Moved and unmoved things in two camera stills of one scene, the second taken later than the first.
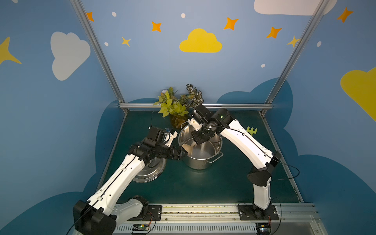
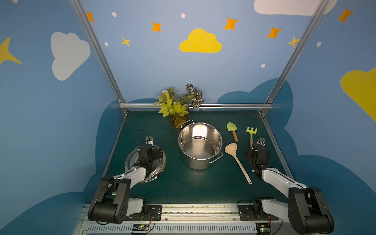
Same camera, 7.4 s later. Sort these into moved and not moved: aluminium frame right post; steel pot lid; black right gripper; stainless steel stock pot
Moved: black right gripper
Not moved: aluminium frame right post; stainless steel stock pot; steel pot lid
